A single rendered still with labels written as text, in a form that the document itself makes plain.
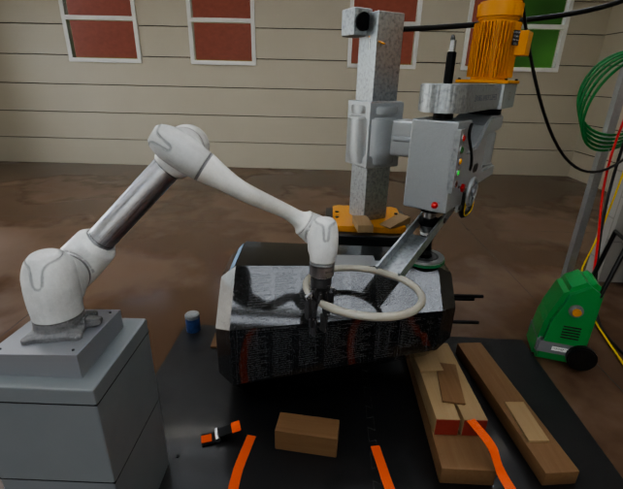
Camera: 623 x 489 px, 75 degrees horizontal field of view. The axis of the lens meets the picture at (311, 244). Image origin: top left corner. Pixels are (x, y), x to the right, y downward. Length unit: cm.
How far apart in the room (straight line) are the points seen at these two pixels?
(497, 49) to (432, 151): 81
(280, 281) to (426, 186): 84
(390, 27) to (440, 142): 99
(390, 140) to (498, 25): 81
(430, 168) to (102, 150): 793
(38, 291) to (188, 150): 64
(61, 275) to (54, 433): 51
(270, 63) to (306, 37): 78
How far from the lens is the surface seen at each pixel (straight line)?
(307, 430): 211
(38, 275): 150
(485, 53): 259
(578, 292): 293
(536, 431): 244
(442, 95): 192
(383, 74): 269
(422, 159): 199
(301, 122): 809
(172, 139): 130
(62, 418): 158
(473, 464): 217
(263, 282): 202
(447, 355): 256
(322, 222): 135
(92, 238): 163
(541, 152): 918
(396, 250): 198
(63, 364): 150
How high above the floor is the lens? 168
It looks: 22 degrees down
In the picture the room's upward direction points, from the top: 1 degrees clockwise
